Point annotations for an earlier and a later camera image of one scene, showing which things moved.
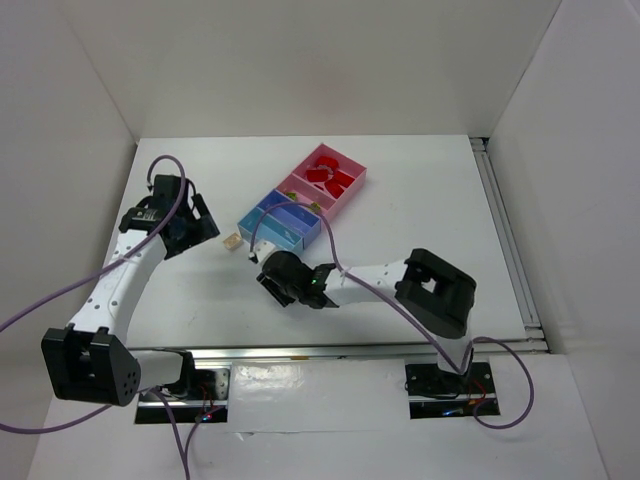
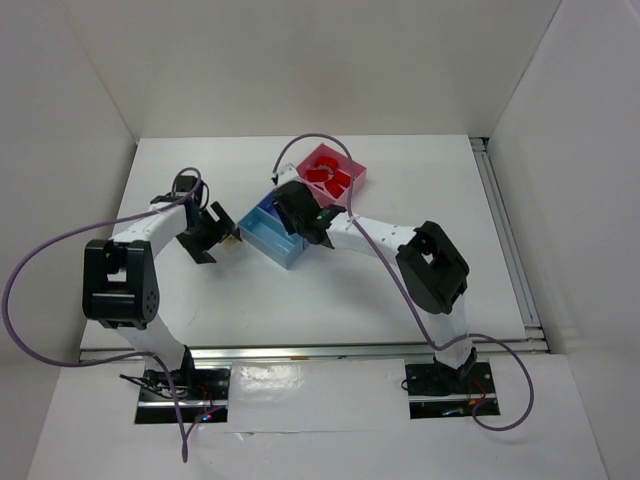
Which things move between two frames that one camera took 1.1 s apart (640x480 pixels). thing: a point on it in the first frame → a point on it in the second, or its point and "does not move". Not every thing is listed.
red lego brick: [317, 175] does not move
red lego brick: [344, 179] does not move
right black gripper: [275, 291] → [288, 201]
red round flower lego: [327, 160] does not move
